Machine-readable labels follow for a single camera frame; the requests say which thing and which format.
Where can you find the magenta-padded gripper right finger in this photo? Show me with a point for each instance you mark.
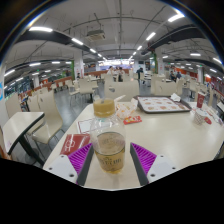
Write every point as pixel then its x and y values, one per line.
pixel 145 160

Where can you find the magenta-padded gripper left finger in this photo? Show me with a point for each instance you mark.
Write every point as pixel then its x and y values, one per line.
pixel 78 160

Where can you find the clear tea bottle yellow cap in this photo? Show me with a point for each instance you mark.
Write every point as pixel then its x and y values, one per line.
pixel 108 153

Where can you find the white paper receipt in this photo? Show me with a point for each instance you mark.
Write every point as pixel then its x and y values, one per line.
pixel 84 126

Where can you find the red flat sauce packet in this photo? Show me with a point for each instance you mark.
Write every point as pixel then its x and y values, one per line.
pixel 132 120

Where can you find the beige chairs group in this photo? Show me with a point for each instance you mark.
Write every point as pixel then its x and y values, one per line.
pixel 50 113

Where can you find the brown food tray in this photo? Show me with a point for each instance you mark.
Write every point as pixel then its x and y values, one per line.
pixel 161 104

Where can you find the beige table black legs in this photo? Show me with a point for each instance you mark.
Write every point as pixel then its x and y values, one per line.
pixel 20 128

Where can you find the white paper napkin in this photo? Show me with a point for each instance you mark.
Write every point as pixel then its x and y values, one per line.
pixel 175 97

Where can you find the red paper cup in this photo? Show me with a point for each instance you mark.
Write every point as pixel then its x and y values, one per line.
pixel 201 100

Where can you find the person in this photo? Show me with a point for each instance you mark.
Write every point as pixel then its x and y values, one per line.
pixel 140 72
pixel 110 70
pixel 120 71

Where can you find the ceiling air conditioner unit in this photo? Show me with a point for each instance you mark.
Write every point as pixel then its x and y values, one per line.
pixel 96 35

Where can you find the ceiling lights group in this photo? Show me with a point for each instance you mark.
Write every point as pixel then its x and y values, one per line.
pixel 40 29

